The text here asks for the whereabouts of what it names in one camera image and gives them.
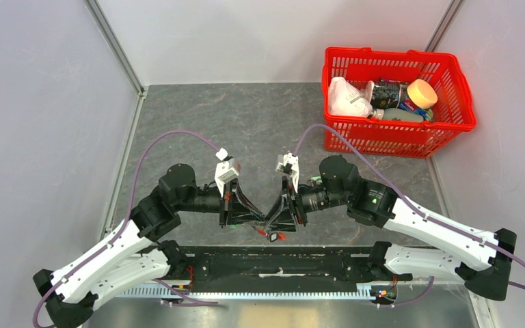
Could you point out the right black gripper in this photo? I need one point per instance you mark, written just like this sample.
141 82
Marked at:
288 192

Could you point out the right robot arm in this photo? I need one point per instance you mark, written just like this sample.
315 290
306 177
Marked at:
479 259

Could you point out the grey green bottle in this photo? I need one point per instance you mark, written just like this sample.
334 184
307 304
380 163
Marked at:
397 114

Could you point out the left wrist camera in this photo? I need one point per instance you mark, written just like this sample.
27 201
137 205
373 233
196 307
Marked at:
225 172

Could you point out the white plastic bag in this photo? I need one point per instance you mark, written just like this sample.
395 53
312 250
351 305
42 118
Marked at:
346 100

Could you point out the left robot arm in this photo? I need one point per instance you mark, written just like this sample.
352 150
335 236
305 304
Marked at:
136 251

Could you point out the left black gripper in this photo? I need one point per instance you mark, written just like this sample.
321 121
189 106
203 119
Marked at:
235 211

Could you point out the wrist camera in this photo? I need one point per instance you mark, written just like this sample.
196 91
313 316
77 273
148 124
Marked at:
289 164
225 172

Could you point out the jar with beige lid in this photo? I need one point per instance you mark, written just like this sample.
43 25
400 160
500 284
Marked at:
417 96

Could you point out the grey slotted cable duct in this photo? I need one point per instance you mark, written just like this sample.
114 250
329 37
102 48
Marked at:
151 290

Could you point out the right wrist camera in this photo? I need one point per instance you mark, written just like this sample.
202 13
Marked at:
289 164

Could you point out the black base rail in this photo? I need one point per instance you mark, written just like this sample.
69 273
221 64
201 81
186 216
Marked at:
281 269

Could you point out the red plastic basket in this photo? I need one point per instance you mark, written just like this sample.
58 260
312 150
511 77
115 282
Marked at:
452 114

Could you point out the dark can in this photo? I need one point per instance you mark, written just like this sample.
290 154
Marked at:
385 94

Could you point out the red black keyring holder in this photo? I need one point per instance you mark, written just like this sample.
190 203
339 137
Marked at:
263 231

